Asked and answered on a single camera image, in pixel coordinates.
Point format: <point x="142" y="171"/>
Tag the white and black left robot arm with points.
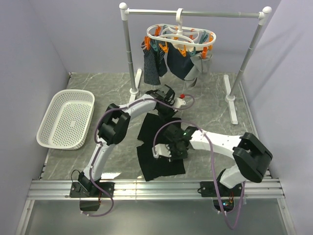
<point x="113" y="126"/>

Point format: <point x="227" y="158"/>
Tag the orange clothes peg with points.
<point x="204" y="53"/>
<point x="182" y="51"/>
<point x="147" y="42"/>
<point x="164" y="47"/>

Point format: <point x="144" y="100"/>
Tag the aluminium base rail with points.
<point x="153" y="190"/>

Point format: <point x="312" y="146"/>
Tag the grey underwear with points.
<point x="199" y="69"/>

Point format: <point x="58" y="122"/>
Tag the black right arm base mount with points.
<point x="207" y="189"/>

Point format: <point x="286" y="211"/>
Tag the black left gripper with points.
<point x="171" y="113"/>

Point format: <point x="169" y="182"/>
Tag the black underwear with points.
<point x="151" y="167"/>

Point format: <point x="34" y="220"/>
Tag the teal clothes peg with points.
<point x="192" y="52"/>
<point x="155" y="45"/>

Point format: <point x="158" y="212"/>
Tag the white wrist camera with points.
<point x="179" y="102"/>
<point x="161" y="150"/>

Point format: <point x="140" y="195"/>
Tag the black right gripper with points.
<point x="185" y="155"/>

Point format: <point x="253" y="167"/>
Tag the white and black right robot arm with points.
<point x="251" y="157"/>

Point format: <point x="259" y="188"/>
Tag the striped navy underwear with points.
<point x="154" y="65"/>

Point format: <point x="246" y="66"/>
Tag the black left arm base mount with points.
<point x="102" y="189"/>

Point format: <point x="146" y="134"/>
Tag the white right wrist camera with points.
<point x="161" y="150"/>

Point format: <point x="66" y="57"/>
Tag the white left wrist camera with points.
<point x="179" y="102"/>

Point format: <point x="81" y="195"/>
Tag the navy underwear with cream waistband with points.
<point x="178" y="64"/>

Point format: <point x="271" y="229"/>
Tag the white perforated plastic basket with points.
<point x="67" y="120"/>

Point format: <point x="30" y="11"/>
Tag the white clip hanger frame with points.
<point x="182" y="37"/>

